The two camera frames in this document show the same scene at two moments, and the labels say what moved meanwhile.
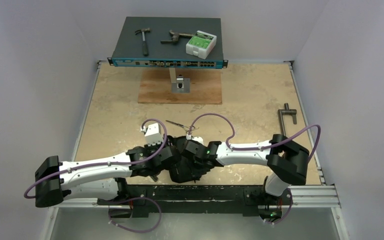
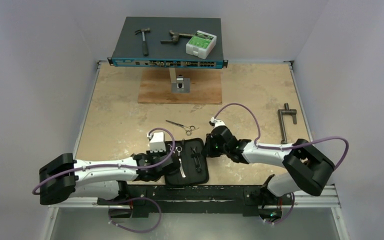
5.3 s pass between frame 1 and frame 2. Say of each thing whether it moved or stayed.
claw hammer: stayed
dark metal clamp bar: stayed
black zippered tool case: moved
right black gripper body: moved
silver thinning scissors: stayed
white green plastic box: stayed
